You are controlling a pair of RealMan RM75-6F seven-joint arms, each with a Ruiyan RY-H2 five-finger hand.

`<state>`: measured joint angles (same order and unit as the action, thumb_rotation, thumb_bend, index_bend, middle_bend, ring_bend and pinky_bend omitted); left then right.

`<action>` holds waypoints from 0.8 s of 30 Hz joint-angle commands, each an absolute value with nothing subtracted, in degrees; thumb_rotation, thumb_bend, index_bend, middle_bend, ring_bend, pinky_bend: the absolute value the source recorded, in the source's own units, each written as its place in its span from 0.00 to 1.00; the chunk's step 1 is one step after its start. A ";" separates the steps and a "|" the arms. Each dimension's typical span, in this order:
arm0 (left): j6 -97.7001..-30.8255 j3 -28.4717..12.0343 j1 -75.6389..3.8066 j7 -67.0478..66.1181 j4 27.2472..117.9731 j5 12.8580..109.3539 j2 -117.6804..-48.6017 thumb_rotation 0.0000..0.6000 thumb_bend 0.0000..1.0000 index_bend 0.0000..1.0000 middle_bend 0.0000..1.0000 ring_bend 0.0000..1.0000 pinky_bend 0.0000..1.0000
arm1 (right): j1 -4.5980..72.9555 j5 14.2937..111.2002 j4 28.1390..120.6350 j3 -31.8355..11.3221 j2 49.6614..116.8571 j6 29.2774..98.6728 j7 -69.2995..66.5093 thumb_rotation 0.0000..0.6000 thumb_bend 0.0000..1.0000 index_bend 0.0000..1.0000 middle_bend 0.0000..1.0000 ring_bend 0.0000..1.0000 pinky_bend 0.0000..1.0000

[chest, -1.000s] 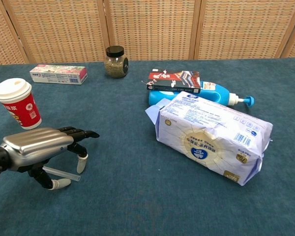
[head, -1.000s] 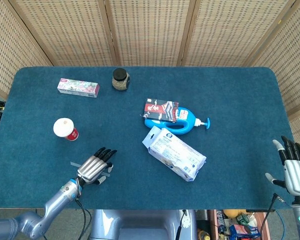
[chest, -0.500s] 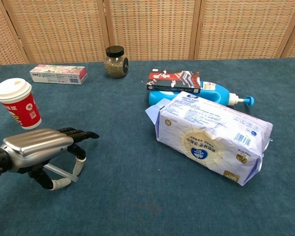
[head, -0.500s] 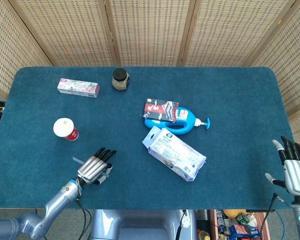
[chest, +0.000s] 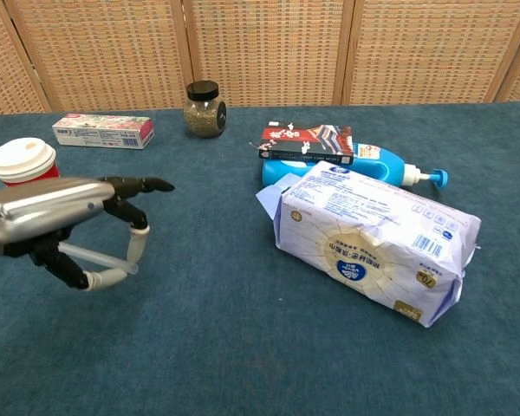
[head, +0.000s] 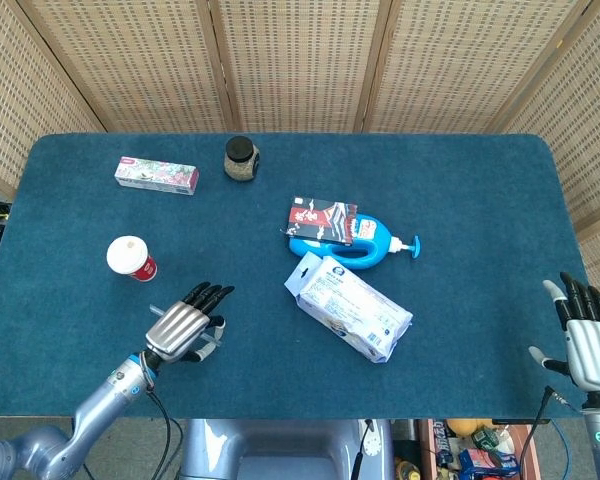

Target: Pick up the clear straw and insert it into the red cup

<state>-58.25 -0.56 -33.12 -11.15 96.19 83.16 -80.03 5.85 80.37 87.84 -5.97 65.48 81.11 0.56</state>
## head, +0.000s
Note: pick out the red paper cup white lid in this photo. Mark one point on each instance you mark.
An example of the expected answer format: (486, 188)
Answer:
(126, 255)

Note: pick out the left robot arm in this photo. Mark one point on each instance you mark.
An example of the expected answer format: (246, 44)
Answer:
(100, 400)

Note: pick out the blue pump detergent bottle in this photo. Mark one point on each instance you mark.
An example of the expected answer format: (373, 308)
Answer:
(300, 247)

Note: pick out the brown box of groceries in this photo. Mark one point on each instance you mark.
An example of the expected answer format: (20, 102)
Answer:
(430, 450)

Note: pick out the pink white toothpaste box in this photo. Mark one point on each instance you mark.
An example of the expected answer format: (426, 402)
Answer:
(155, 175)

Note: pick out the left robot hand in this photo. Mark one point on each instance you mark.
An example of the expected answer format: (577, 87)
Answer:
(177, 327)

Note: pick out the glass jar black lid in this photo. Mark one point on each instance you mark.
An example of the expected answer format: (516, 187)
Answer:
(240, 165)

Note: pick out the blue red snack pack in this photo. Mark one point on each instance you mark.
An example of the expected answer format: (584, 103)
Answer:
(485, 462)

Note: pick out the red black book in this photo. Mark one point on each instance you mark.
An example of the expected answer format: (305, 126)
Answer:
(320, 220)

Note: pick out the grey-blue robot torso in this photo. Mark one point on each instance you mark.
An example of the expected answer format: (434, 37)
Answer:
(280, 450)

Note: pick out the white wet wipes pack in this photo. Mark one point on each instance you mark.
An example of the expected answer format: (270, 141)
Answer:
(350, 310)

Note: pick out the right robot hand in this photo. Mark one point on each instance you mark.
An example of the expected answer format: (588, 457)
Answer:
(592, 350)

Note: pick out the woven bamboo folding screen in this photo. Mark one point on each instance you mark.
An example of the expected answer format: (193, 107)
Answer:
(300, 65)

